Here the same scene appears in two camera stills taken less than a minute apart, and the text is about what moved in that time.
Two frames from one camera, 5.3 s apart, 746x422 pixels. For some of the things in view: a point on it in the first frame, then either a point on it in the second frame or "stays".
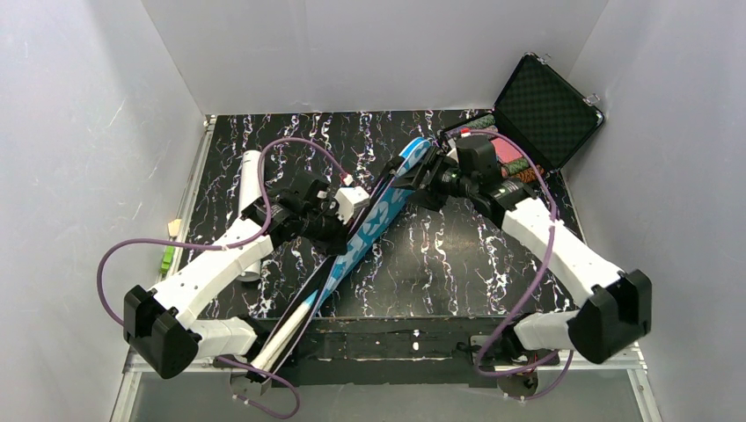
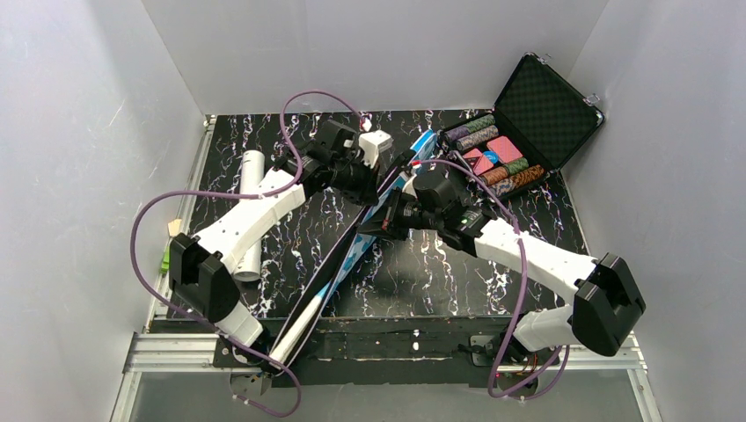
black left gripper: x=336 y=229 to x=369 y=190
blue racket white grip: x=269 y=351 to x=286 y=346
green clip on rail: x=170 y=251 stays
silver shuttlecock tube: x=250 y=188 stays
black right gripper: x=430 y=177 to x=386 y=214
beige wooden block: x=174 y=227 stays
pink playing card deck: x=504 y=150 stays
